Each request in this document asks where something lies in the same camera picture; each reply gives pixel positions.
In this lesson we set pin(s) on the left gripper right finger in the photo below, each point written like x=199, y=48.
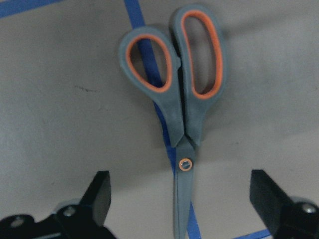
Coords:
x=285, y=217

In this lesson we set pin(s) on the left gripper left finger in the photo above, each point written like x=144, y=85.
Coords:
x=84, y=220

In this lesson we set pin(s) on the grey orange scissors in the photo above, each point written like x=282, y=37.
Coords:
x=182, y=106

